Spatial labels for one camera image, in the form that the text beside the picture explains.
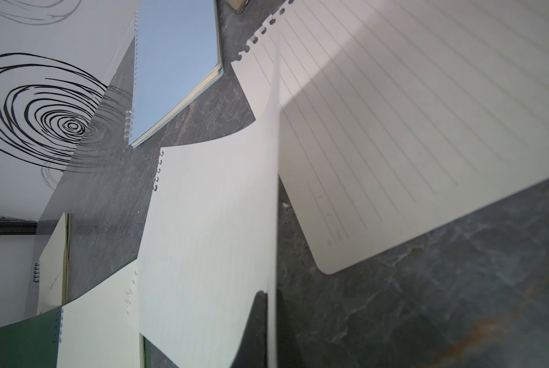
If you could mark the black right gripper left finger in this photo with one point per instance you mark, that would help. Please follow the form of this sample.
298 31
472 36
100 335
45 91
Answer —
252 352

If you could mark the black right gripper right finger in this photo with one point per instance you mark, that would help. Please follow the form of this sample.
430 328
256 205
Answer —
288 350

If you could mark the green spiral notepad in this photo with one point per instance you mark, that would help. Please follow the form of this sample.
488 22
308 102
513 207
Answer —
98 329

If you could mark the torn lined paper page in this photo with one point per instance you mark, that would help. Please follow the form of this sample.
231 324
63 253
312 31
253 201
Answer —
399 117

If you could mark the light blue spiral notebook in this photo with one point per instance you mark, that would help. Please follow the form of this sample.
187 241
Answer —
177 55

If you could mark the beige spiral notebook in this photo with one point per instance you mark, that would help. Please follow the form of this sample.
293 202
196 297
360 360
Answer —
52 267

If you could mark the beige powder spice bottle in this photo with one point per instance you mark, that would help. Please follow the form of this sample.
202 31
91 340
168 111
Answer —
237 6

